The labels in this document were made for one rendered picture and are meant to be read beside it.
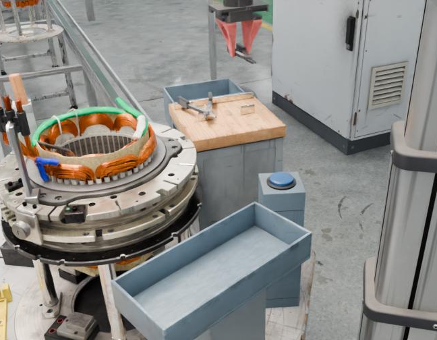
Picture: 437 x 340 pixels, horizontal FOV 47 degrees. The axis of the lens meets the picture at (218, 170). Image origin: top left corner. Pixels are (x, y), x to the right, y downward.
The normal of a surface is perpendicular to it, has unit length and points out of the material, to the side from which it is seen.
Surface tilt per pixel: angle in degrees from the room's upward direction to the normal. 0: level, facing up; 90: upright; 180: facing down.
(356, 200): 0
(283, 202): 90
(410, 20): 90
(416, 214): 90
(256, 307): 90
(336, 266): 0
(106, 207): 0
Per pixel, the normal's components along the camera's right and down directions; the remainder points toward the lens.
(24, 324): -0.04, -0.87
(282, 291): 0.04, 0.49
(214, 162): 0.30, 0.46
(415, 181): -0.25, 0.48
